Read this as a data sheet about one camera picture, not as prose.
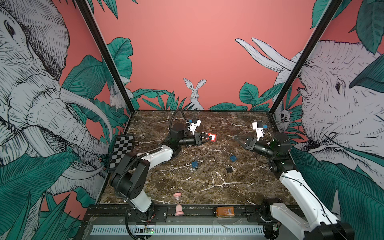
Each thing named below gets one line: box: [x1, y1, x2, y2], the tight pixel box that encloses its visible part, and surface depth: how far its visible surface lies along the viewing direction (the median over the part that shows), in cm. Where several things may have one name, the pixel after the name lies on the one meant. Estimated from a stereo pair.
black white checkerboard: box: [109, 135, 134, 169], surface depth 98 cm
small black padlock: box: [226, 164, 234, 174], surface depth 92 cm
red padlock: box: [208, 133, 218, 142], surface depth 80 cm
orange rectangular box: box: [216, 206, 235, 217], surface depth 73 cm
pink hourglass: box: [173, 192, 184, 216], surface depth 76 cm
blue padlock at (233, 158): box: [230, 155, 238, 162], surface depth 96 cm
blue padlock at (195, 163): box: [191, 156, 200, 170], surface depth 94 cm
